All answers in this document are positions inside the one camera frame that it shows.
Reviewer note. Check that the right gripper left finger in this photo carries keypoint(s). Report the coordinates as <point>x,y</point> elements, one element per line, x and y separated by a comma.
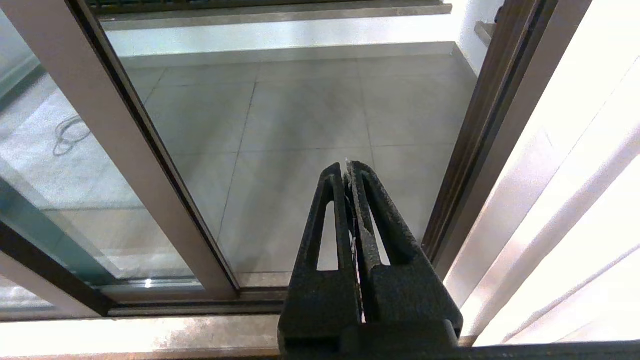
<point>320,300</point>

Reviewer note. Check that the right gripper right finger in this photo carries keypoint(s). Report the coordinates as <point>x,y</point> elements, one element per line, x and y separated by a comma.
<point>405,295</point>

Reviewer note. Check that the door floor track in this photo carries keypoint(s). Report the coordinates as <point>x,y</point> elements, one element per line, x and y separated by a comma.
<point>165,302</point>

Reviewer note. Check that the glass sliding balcony door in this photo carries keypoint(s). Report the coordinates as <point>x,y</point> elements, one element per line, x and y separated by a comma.
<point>125,150</point>

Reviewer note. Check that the white sheer curtain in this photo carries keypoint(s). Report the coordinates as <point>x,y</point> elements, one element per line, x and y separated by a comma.
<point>565,210</point>

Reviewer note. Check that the dark metal door frame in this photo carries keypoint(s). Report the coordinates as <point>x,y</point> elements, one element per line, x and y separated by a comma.
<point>482,135</point>

